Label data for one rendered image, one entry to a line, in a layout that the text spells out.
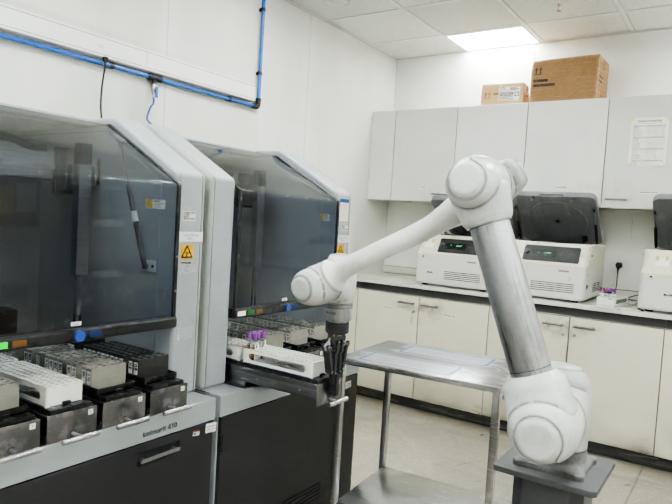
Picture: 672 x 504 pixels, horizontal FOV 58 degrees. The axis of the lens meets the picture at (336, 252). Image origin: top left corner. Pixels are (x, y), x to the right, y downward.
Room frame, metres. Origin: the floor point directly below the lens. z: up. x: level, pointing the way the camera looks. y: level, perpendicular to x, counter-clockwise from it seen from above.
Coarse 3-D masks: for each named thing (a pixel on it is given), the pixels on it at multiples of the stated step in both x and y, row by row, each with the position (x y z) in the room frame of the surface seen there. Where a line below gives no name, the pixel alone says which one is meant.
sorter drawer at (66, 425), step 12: (36, 408) 1.48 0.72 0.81; (48, 408) 1.46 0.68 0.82; (60, 408) 1.47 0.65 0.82; (72, 408) 1.49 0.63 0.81; (84, 408) 1.51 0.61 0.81; (96, 408) 1.54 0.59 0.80; (48, 420) 1.43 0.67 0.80; (60, 420) 1.46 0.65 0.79; (72, 420) 1.49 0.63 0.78; (84, 420) 1.51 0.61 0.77; (96, 420) 1.54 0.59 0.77; (48, 432) 1.44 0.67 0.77; (60, 432) 1.46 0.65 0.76; (72, 432) 1.48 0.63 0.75; (84, 432) 1.52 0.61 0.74; (96, 432) 1.50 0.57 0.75; (48, 444) 1.44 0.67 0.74
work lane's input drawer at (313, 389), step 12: (228, 360) 2.08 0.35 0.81; (240, 360) 2.07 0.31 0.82; (228, 372) 2.07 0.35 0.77; (240, 372) 2.04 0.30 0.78; (252, 372) 2.01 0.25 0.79; (264, 372) 1.98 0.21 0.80; (276, 372) 1.96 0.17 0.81; (264, 384) 1.98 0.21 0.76; (276, 384) 1.95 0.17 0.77; (288, 384) 1.92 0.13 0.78; (300, 384) 1.89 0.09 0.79; (312, 384) 1.87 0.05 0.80; (324, 384) 1.89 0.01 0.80; (312, 396) 1.86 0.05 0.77; (324, 396) 1.89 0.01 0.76; (336, 396) 1.95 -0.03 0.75
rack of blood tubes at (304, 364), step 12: (264, 348) 2.07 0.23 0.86; (276, 348) 2.07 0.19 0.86; (252, 360) 2.03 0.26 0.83; (264, 360) 2.05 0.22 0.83; (276, 360) 2.07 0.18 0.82; (288, 360) 1.94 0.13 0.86; (300, 360) 1.92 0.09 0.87; (312, 360) 1.93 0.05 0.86; (300, 372) 1.92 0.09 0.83; (312, 372) 1.89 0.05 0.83; (324, 372) 1.95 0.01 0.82
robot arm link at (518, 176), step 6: (504, 162) 1.63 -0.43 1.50; (510, 162) 1.62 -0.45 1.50; (516, 162) 1.62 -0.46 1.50; (510, 168) 1.61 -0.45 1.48; (516, 168) 1.61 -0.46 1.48; (522, 168) 1.62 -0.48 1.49; (510, 174) 1.60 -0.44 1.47; (516, 174) 1.60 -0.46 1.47; (522, 174) 1.61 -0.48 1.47; (516, 180) 1.61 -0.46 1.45; (522, 180) 1.61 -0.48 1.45; (516, 186) 1.62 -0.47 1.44; (522, 186) 1.62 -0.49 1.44; (516, 192) 1.63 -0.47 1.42
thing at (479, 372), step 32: (352, 352) 2.29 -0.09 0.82; (384, 352) 2.32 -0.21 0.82; (416, 352) 2.36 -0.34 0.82; (448, 352) 2.40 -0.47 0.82; (384, 384) 2.56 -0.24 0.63; (480, 384) 1.93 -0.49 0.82; (384, 416) 2.55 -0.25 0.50; (384, 448) 2.55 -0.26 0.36; (384, 480) 2.41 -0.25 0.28; (416, 480) 2.42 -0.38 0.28
